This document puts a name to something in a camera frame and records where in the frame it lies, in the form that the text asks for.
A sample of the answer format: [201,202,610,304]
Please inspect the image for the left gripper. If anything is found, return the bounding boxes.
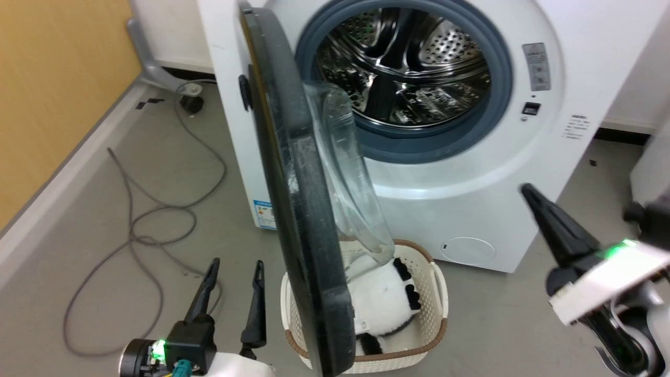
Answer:
[119,258,276,377]

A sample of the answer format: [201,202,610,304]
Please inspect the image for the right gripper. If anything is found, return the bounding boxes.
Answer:
[521,183,670,327]

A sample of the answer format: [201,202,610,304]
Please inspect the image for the white front-load washing machine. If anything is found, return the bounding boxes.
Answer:
[196,0,670,274]

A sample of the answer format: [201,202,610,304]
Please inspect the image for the black glass washing machine door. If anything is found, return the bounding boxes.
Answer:
[238,3,396,377]

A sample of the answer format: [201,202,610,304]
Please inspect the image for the grey rubber door gasket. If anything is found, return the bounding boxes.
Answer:
[294,0,515,165]

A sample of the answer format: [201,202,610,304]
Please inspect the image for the steel washing machine drum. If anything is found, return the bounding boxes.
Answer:
[314,8,493,127]

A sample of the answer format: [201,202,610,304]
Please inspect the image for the blue energy label sticker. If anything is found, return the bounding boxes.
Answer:
[253,199,277,230]

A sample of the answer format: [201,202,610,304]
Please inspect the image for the round white filter cover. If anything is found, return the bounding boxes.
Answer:
[440,236,497,265]

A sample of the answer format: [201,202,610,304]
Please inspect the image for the small text label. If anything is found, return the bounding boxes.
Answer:
[562,112,591,141]

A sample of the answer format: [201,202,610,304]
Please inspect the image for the panda plush toy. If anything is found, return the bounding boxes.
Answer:
[343,257,422,358]

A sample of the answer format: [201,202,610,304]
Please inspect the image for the cream plastic laundry basket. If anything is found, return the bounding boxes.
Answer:
[280,240,450,375]

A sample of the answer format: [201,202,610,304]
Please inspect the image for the grey warning sticker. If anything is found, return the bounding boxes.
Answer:
[522,43,552,92]

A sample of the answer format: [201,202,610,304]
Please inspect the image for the grey chair base with caster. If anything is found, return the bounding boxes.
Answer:
[126,18,205,115]

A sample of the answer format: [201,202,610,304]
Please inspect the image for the grey floor cable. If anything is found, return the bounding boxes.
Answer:
[63,81,228,358]

